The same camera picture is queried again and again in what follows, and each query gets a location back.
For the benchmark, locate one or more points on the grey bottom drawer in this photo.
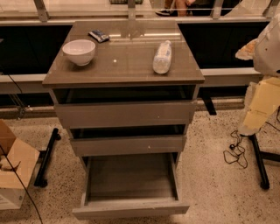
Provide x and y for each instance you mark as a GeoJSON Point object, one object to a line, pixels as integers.
{"type": "Point", "coordinates": [127, 186]}

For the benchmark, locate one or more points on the grey drawer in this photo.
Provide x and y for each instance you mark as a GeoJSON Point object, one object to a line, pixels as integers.
{"type": "Point", "coordinates": [125, 114]}
{"type": "Point", "coordinates": [127, 186]}
{"type": "Point", "coordinates": [128, 140]}

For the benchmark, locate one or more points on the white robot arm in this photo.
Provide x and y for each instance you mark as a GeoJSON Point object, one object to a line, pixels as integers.
{"type": "Point", "coordinates": [262, 99]}

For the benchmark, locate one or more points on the grey drawer cabinet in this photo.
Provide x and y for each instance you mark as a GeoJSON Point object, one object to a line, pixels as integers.
{"type": "Point", "coordinates": [122, 69]}

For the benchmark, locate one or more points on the grey middle drawer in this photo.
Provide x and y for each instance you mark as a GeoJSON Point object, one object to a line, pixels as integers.
{"type": "Point", "coordinates": [128, 140]}

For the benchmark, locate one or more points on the grey top drawer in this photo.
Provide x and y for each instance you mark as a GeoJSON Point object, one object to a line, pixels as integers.
{"type": "Point", "coordinates": [125, 114]}

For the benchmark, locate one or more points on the clear plastic water bottle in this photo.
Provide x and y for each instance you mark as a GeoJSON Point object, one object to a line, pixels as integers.
{"type": "Point", "coordinates": [163, 57]}

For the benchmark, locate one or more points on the black table leg behind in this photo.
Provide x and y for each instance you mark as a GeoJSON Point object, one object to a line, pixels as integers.
{"type": "Point", "coordinates": [209, 105]}

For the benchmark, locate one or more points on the white ceramic bowl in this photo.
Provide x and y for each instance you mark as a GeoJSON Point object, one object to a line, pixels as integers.
{"type": "Point", "coordinates": [79, 51]}

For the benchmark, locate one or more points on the black left stand leg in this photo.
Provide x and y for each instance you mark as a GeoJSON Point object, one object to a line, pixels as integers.
{"type": "Point", "coordinates": [45, 156]}

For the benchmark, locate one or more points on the black stand leg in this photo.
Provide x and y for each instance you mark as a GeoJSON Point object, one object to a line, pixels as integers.
{"type": "Point", "coordinates": [45, 156]}
{"type": "Point", "coordinates": [260, 156]}

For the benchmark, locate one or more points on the person's legs behind glass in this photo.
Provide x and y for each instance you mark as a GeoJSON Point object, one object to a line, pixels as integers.
{"type": "Point", "coordinates": [178, 8]}

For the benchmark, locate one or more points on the open cardboard box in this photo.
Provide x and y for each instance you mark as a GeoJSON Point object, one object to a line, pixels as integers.
{"type": "Point", "coordinates": [17, 163]}

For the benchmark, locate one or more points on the black right stand leg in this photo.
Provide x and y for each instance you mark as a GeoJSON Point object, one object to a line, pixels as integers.
{"type": "Point", "coordinates": [260, 156]}

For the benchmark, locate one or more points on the metal railing with glass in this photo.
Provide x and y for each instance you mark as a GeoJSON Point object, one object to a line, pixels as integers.
{"type": "Point", "coordinates": [66, 12]}

